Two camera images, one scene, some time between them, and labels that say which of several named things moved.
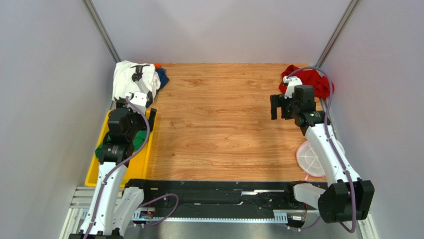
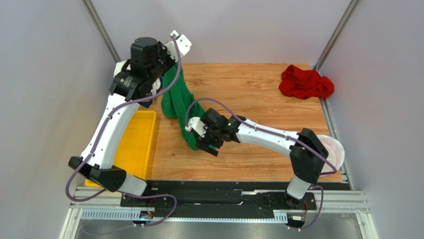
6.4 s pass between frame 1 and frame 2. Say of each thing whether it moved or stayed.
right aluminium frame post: stayed
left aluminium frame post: stayed
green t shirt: moved
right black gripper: moved
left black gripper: moved
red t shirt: stayed
